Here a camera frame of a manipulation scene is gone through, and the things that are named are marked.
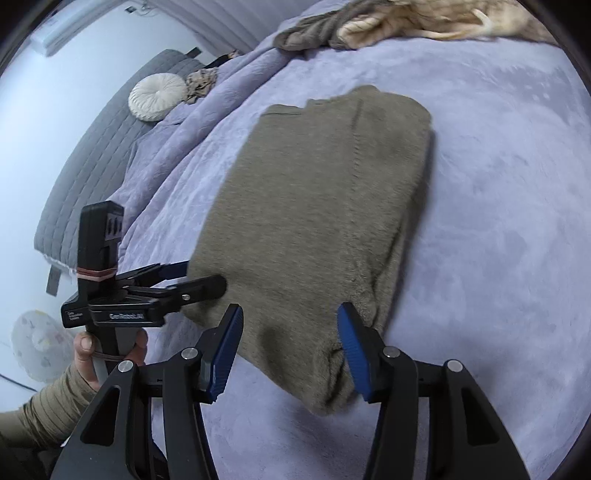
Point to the person's left forearm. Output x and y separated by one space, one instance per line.
46 410

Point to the purple plush bed sheet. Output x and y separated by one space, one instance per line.
498 230

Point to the person's left hand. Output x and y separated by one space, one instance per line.
85 348

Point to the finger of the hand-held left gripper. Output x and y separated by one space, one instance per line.
157 271
198 287

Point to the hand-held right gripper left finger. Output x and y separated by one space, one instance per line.
224 355

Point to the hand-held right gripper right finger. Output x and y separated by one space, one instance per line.
358 355

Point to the brown fleece garment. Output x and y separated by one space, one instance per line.
309 32

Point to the white pleated curtain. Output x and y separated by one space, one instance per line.
231 23

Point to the crumpled beige cloth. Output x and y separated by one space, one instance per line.
201 85

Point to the olive brown knit sweater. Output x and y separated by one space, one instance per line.
314 221

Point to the white round floor fan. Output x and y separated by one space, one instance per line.
41 344

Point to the white wall air conditioner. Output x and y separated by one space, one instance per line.
62 34

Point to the round white pleated pillow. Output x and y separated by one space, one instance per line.
157 97

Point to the cream striped fleece garment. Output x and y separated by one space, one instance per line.
415 21

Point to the purple quilted comforter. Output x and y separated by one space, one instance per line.
184 157

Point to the grey quilted headboard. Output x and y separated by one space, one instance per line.
92 175

